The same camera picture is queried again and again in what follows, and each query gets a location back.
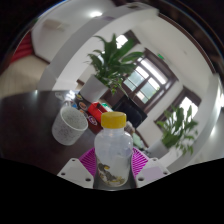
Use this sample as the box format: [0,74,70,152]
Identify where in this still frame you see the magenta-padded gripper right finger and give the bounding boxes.
[128,147,171,190]

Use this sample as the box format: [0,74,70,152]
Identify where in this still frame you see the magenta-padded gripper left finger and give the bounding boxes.
[57,147,99,190]

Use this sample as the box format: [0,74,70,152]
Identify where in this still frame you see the clear bottle with yellow cap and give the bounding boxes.
[93,111,134,188]

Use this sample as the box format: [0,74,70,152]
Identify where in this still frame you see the white speckled cup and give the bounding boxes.
[51,105,89,147]

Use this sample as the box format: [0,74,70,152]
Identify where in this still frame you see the green plant in white pot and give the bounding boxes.
[146,104,199,159]
[79,33,145,104]

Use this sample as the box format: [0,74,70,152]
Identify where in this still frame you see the purple round sticker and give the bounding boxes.
[87,115,99,127]

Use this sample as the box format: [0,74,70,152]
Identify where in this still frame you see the black chair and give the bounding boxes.
[111,96,148,129]

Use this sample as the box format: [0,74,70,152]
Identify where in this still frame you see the red plastic box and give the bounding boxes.
[87,101,108,126]

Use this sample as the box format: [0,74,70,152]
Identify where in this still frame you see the dark framed window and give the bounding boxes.
[114,29,141,51]
[154,87,203,126]

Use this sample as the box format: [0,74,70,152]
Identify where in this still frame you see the dark wooden glazed door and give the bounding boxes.
[121,49,178,113]

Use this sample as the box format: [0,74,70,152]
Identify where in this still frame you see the white wall box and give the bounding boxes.
[43,18,69,33]

